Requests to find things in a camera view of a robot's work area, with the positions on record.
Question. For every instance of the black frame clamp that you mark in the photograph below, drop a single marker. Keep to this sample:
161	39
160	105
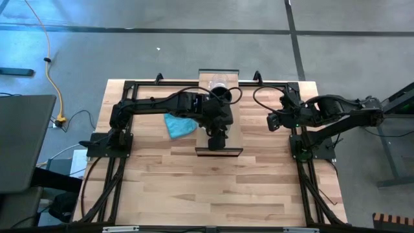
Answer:
159	77
257	76

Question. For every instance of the orange black striped object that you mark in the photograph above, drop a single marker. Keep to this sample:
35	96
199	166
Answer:
393	221

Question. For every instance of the black table rail frame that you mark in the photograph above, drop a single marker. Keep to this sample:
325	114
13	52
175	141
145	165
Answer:
161	84

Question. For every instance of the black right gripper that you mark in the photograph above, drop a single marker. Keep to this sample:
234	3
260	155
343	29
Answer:
278	120

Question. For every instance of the clear plastic footed cup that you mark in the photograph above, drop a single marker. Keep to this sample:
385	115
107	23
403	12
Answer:
218	79

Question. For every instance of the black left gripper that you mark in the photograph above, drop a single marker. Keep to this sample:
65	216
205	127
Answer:
217	142

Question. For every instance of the wooden shelf with black frame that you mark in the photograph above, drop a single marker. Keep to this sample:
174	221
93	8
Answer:
235	116

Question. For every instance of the silver bracket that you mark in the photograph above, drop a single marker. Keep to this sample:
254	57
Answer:
120	229
300	230

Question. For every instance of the black floor plate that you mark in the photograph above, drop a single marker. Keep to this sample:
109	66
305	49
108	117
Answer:
16	72

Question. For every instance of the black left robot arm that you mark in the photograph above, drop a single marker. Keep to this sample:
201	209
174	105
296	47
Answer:
155	105

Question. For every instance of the grey metal stand frame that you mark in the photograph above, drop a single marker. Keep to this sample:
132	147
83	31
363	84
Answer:
385	152

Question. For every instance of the black bag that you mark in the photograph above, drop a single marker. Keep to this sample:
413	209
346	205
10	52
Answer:
63	207

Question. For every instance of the light blue cloth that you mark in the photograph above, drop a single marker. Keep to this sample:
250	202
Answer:
178	127

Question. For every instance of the white box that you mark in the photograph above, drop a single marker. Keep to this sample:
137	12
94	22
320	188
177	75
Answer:
79	163

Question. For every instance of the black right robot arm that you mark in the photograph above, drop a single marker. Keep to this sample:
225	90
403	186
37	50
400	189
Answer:
333	110

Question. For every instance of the grey desk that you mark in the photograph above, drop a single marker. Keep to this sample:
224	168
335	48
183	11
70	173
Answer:
26	139

